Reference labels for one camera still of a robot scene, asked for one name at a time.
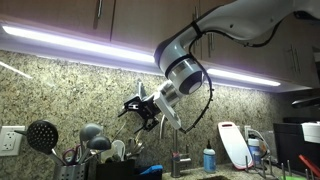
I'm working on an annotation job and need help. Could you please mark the white wall outlet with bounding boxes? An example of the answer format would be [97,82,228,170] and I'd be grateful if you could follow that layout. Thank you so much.
[0,125,26,157]

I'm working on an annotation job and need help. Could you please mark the white plastic spoon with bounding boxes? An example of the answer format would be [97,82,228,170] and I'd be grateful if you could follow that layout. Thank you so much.
[111,139,127,161]

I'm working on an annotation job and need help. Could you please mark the silver spoon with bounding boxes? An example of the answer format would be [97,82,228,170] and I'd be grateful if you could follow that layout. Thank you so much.
[126,136,145,158]

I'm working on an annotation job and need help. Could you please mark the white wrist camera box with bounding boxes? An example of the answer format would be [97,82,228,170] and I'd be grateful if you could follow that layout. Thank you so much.
[152,91,183,131]

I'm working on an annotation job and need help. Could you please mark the wooden upper cabinet row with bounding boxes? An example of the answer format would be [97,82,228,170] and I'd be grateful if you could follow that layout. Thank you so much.
[0,0,320,90]

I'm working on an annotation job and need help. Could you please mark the black perforated skimmer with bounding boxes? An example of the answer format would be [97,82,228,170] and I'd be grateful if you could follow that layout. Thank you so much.
[14,119,68,167]

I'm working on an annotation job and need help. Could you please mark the stainless gooseneck faucet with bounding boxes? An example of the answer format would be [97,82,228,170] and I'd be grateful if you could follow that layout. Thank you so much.
[158,114,193,179]

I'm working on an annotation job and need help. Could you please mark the white plastic container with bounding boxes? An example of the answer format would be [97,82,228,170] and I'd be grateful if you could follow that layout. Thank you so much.
[300,121,320,145]

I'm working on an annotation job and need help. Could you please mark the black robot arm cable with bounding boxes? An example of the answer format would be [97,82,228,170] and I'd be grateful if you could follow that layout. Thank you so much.
[181,19,282,135]

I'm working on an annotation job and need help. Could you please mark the black countertop appliance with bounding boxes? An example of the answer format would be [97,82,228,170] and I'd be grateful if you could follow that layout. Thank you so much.
[272,122,320,168]

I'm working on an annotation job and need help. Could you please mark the perforated metal utensil holder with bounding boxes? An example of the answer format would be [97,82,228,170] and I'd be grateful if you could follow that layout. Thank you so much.
[52,161,90,180]

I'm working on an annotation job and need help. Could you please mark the red handled scissors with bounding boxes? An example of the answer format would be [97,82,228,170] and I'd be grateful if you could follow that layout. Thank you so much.
[62,143,83,166]

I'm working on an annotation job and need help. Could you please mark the white blue-labelled bottle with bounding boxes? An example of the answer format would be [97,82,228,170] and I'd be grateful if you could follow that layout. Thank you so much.
[246,133,261,166]

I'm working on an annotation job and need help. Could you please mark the long under-cabinet light strip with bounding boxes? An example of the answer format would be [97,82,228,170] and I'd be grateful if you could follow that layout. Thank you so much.
[1,24,157,65]

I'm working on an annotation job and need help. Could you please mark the blue sponge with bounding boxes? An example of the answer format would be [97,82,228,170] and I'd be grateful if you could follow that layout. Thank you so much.
[139,164,165,176]

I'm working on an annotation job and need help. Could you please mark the blue dish soap bottle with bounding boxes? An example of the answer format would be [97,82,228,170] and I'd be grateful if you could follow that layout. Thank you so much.
[202,139,217,174]

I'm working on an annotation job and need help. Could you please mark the white red-edged cutting board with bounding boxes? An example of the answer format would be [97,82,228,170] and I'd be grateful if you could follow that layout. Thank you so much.
[217,121,255,171]

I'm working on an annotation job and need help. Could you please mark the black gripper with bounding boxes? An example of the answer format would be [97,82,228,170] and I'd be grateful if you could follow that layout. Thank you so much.
[117,93,161,135]

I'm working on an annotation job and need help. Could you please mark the red utensil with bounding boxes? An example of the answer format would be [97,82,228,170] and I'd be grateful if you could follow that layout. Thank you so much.
[297,153,320,180]

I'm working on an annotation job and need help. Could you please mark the white power cable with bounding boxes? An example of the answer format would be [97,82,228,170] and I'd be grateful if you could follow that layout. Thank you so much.
[247,127,270,158]

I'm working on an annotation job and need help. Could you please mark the cream silicone spatula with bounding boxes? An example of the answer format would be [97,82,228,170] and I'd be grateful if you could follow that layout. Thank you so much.
[99,142,116,164]

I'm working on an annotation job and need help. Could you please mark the wooden utensil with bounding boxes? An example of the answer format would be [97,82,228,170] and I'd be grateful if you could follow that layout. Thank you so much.
[134,130,143,145]

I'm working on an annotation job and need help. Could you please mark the metal dish rack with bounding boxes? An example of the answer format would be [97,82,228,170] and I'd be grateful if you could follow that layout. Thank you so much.
[244,154,320,180]

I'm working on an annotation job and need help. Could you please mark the black sink caddy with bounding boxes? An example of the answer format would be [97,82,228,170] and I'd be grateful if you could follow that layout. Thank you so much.
[96,158,164,180]

